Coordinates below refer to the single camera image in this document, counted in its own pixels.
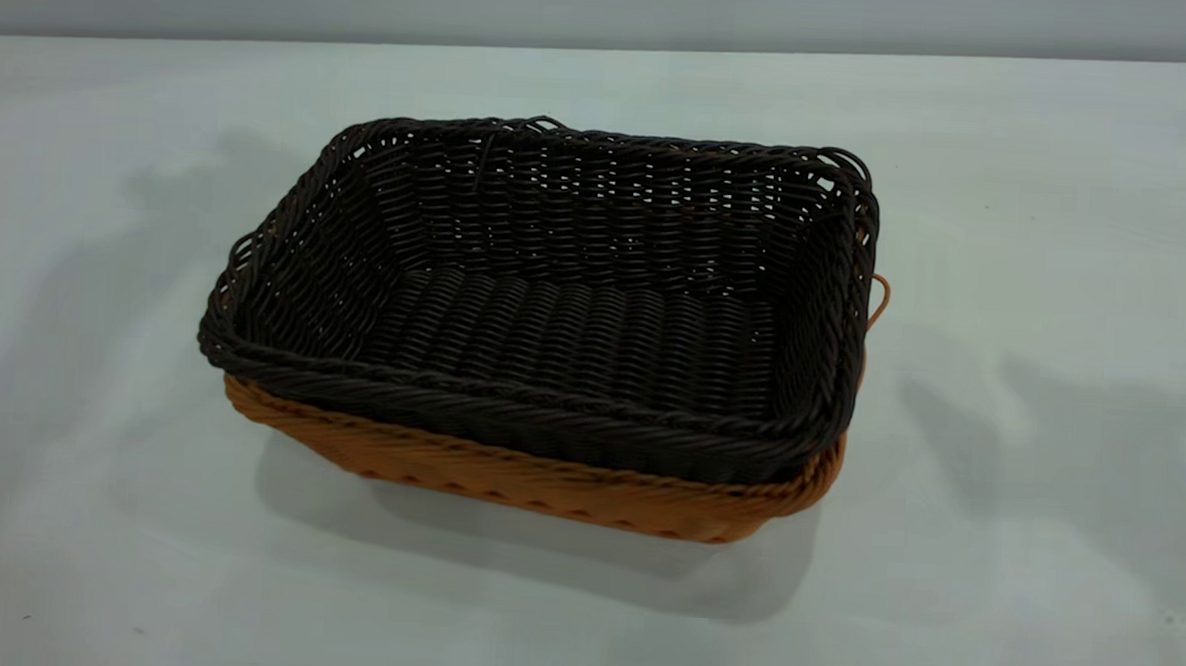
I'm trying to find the dark brown wicker basket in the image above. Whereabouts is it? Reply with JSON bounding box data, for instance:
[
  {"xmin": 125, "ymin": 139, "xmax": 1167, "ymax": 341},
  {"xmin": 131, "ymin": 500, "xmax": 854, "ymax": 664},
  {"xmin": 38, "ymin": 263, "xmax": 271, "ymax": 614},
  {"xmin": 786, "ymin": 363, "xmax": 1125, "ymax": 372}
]
[{"xmin": 192, "ymin": 101, "xmax": 885, "ymax": 492}]

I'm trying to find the orange-brown wicker basket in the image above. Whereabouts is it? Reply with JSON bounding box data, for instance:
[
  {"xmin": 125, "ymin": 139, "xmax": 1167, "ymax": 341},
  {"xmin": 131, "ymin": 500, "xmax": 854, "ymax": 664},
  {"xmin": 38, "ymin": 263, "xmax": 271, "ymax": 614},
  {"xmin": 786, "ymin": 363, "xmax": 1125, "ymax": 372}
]
[{"xmin": 216, "ymin": 245, "xmax": 893, "ymax": 553}]

